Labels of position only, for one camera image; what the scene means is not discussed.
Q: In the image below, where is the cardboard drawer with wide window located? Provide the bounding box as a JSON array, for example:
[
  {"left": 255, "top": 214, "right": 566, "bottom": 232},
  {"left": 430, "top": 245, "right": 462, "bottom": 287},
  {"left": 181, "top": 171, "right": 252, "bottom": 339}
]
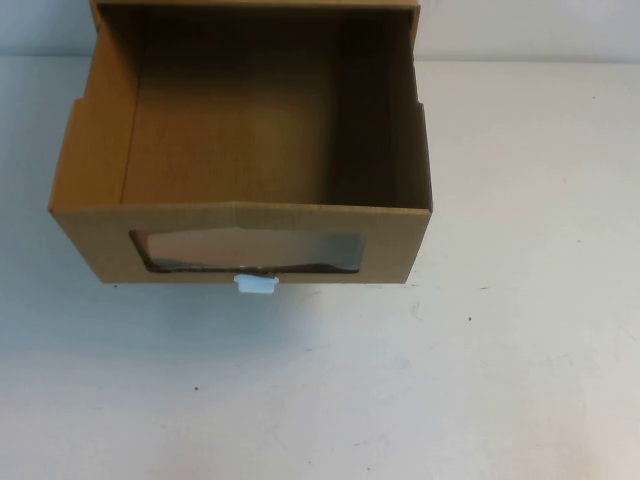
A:
[{"left": 47, "top": 4, "right": 434, "bottom": 287}]

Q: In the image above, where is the white plastic drawer handle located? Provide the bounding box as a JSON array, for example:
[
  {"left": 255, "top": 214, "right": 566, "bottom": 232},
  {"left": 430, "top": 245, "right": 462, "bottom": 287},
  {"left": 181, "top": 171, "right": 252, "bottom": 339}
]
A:
[{"left": 234, "top": 272, "right": 281, "bottom": 295}]

